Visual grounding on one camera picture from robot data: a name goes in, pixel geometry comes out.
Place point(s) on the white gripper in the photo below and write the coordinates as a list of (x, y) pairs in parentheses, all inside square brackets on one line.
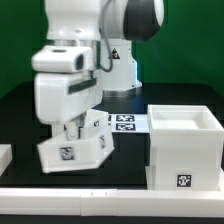
[(60, 98)]

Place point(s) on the white drawer with knob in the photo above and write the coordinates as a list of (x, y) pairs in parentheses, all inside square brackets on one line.
[(58, 154)]

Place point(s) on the white drawer cabinet box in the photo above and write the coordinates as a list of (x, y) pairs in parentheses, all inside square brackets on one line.
[(186, 146)]

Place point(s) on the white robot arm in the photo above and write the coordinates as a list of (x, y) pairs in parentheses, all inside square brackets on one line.
[(77, 29)]

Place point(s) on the white fiducial marker sheet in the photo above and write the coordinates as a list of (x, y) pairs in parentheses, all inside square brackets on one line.
[(128, 123)]

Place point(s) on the white left rail barrier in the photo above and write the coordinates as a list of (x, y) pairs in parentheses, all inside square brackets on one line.
[(5, 157)]

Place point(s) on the white rail barrier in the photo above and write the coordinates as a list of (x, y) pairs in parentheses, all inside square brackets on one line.
[(5, 157), (111, 202)]

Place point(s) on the white front rail barrier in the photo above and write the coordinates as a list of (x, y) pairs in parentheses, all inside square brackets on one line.
[(111, 202)]

